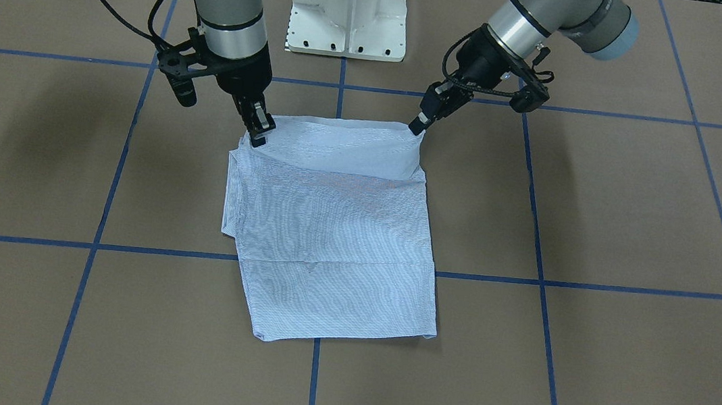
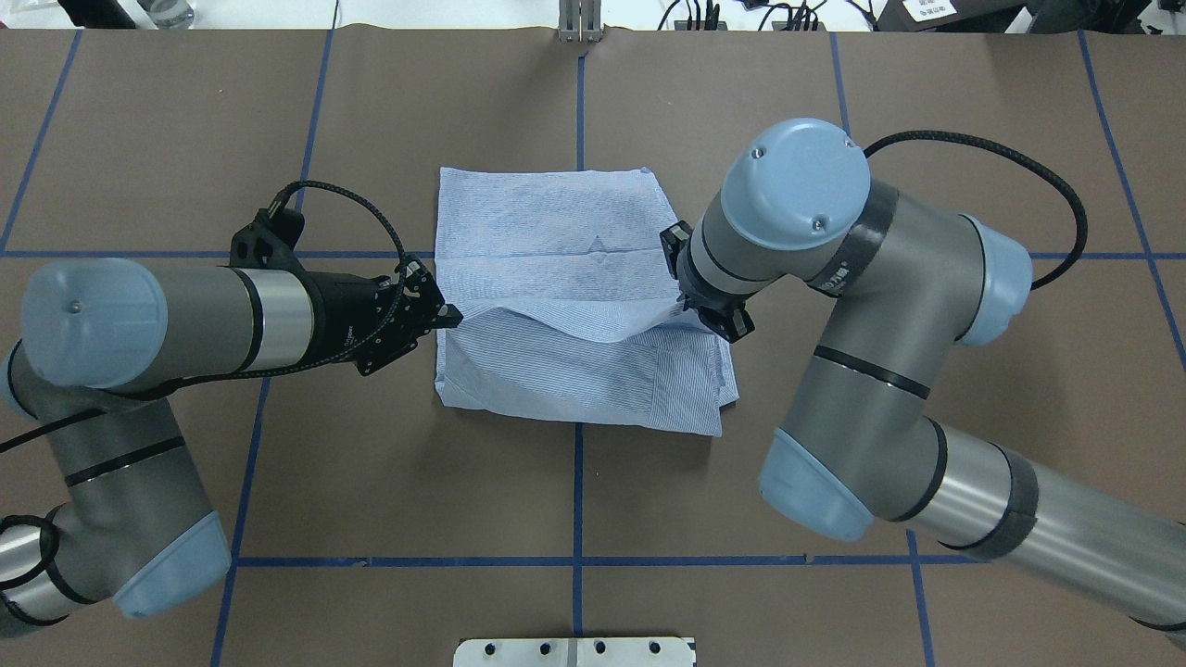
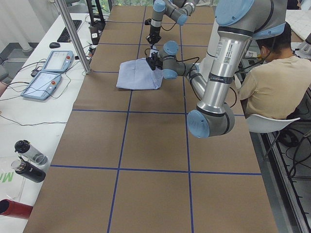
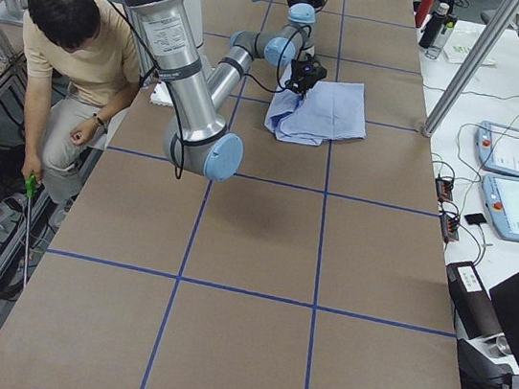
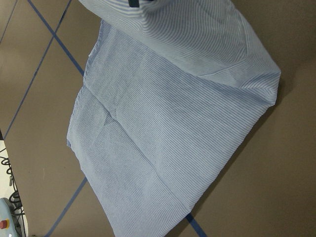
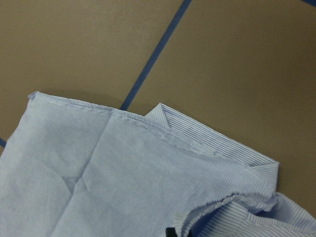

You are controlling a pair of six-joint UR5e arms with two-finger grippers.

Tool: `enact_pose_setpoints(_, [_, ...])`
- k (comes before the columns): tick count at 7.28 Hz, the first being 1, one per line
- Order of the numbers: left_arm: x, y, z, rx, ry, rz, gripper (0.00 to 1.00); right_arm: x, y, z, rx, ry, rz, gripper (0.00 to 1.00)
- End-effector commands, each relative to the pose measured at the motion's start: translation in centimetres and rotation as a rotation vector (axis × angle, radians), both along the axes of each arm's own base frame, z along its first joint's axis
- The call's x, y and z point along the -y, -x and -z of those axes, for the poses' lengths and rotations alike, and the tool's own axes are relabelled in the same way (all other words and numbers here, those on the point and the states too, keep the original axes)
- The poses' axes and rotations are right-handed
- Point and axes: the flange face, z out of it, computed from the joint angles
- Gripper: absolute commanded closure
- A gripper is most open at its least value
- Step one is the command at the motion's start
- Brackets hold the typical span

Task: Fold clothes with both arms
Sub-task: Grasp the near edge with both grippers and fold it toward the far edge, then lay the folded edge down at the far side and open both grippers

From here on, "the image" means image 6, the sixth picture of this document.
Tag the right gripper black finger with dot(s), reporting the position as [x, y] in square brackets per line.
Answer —
[170, 232]

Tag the light blue striped shirt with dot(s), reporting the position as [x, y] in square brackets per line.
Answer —
[76, 169]

